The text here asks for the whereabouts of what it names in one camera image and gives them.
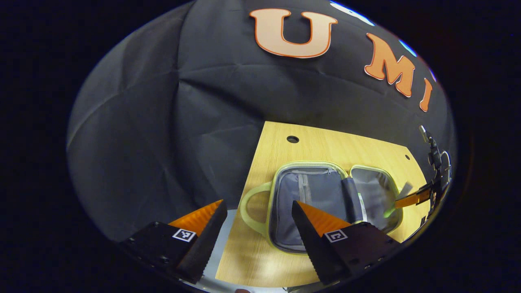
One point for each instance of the small green-capped skin care tube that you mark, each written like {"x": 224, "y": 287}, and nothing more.
{"x": 405, "y": 190}

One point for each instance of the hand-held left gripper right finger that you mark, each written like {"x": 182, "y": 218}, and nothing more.
{"x": 311, "y": 248}

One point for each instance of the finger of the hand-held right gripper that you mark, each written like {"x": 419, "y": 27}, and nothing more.
{"x": 424, "y": 187}
{"x": 415, "y": 198}

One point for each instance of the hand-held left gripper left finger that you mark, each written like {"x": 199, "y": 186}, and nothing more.
{"x": 203, "y": 244}

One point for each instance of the small cream suitcase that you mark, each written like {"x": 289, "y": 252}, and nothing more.
{"x": 317, "y": 191}

